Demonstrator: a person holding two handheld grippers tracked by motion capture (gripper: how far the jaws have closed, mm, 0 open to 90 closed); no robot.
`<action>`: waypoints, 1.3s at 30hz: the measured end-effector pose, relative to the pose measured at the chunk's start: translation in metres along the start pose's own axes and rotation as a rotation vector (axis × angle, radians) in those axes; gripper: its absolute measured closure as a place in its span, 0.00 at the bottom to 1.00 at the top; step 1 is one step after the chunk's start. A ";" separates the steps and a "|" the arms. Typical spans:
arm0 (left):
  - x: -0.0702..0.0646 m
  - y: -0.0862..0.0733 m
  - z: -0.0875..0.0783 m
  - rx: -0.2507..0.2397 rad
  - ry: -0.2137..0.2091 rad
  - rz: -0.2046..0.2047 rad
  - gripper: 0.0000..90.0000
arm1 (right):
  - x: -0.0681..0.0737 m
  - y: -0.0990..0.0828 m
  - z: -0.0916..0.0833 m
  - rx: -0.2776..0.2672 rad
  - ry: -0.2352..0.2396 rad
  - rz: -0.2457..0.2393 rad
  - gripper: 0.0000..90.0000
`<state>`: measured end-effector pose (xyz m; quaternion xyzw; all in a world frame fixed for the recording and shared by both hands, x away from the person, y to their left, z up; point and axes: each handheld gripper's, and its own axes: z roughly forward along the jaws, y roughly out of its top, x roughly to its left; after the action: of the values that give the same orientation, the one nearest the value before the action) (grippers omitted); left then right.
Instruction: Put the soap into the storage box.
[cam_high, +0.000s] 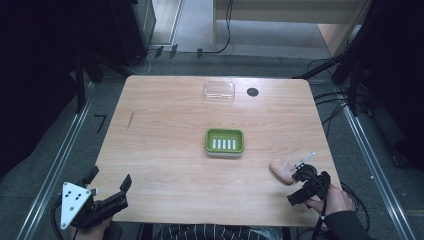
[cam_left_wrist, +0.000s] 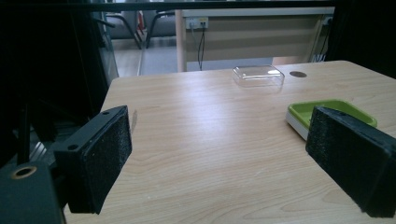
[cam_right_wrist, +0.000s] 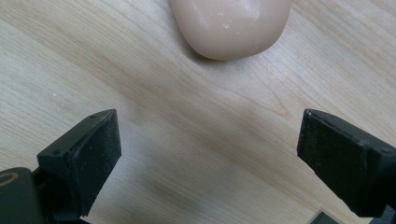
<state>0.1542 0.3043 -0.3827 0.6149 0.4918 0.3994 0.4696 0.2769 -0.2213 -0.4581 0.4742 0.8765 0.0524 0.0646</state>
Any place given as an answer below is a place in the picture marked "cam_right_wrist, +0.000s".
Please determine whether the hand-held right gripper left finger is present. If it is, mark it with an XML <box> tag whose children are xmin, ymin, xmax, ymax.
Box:
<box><xmin>36</xmin><ymin>108</ymin><xmax>122</xmax><ymax>217</ymax></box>

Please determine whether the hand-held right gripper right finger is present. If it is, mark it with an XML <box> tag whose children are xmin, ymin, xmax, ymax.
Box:
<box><xmin>296</xmin><ymin>108</ymin><xmax>396</xmax><ymax>218</ymax></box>

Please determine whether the beige rounded soap bar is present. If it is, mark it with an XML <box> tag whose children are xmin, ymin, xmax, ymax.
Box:
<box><xmin>168</xmin><ymin>0</ymin><xmax>293</xmax><ymax>62</ymax></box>

